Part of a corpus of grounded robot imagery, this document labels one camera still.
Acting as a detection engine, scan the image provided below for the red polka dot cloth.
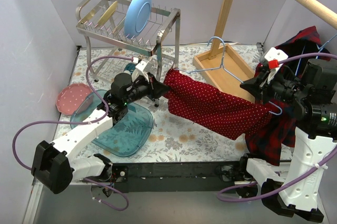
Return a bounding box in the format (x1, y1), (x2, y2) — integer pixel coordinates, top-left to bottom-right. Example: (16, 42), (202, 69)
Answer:
(164, 69), (272, 140)

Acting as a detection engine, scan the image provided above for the red plaid skirt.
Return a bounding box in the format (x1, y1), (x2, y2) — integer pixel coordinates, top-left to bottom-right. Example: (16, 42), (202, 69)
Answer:
(245, 26), (322, 166)

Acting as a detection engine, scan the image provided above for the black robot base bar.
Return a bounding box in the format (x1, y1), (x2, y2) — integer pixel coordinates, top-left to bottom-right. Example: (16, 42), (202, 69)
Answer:
(81, 162), (271, 195)

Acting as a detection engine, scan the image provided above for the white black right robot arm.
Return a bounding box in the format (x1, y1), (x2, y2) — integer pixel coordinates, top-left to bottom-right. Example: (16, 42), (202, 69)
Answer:
(238, 58), (336, 223)

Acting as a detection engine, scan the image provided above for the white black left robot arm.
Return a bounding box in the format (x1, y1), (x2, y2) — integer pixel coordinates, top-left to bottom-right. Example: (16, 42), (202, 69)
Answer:
(31, 73), (170, 194)

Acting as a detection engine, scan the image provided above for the floral tablecloth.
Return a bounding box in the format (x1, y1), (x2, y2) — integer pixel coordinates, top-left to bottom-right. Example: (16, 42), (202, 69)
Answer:
(49, 44), (282, 164)

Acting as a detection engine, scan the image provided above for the clear blue glass tray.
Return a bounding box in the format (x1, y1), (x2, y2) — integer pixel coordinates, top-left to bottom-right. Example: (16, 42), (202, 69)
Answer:
(70, 93), (154, 157)

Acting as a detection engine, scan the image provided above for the light blue plate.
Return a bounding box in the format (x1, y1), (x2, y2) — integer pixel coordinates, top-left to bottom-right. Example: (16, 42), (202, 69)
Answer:
(124, 0), (152, 39)

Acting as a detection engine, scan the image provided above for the pink polka dot plate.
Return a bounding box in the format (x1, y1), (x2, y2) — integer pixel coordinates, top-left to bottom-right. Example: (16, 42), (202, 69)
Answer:
(55, 83), (93, 115)

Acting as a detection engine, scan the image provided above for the steel dish rack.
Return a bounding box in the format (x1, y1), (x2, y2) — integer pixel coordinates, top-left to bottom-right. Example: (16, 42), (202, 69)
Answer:
(75, 0), (181, 80)

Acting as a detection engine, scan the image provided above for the cream yellow plate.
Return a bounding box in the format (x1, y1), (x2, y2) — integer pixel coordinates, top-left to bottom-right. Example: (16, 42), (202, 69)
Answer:
(95, 1), (118, 28)

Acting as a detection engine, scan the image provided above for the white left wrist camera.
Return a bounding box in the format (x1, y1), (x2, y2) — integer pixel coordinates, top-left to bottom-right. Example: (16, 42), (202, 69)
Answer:
(131, 59), (152, 82)

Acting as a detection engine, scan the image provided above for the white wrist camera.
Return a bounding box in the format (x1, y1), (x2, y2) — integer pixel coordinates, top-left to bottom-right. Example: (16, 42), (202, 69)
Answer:
(131, 59), (152, 82)
(262, 47), (288, 84)

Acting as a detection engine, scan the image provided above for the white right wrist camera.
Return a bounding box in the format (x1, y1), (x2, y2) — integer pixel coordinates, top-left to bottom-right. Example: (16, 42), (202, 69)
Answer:
(262, 47), (288, 84)

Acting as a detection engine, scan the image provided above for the wooden clothes rack frame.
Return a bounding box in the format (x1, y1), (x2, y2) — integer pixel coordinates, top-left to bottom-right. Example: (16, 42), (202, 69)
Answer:
(193, 0), (336, 102)

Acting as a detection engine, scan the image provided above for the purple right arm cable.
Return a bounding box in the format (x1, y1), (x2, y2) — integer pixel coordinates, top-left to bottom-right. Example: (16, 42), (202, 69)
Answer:
(216, 53), (337, 203)

